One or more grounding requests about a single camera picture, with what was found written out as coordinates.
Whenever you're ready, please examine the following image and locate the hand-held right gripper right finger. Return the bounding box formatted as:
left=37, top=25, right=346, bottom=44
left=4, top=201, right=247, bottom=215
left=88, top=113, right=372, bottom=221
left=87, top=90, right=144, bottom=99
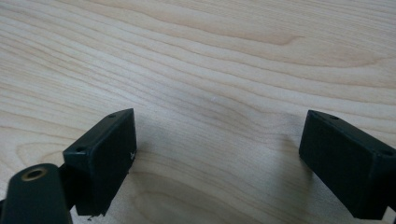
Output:
left=298, top=109, right=396, bottom=221

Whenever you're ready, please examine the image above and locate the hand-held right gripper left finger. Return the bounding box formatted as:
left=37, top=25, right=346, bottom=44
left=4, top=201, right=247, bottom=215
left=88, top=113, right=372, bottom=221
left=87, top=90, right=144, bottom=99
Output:
left=62, top=107, right=138, bottom=217

